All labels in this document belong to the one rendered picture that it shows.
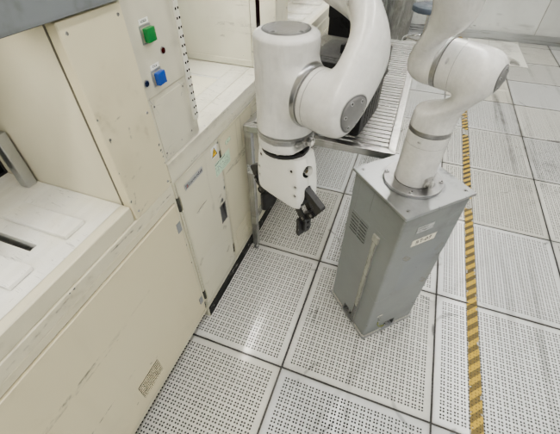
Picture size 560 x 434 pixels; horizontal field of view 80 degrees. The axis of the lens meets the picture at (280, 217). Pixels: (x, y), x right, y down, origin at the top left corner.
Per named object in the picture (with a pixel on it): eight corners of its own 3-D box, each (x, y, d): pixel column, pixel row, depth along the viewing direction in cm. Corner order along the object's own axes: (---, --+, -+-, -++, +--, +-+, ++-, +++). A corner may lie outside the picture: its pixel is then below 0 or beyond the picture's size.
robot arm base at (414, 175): (456, 189, 107) (480, 137, 94) (408, 205, 101) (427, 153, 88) (415, 158, 119) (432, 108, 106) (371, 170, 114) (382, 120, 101)
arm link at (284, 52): (330, 127, 49) (285, 106, 54) (341, 27, 40) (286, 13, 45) (290, 150, 45) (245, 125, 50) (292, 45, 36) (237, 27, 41)
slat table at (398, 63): (359, 278, 174) (395, 154, 121) (253, 247, 189) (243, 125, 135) (391, 147, 261) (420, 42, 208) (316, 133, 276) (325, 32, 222)
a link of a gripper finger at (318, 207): (328, 194, 52) (323, 219, 56) (292, 170, 55) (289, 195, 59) (323, 197, 51) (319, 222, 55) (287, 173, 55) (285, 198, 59)
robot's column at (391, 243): (411, 316, 159) (477, 193, 105) (362, 339, 150) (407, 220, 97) (376, 271, 177) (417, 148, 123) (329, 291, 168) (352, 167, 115)
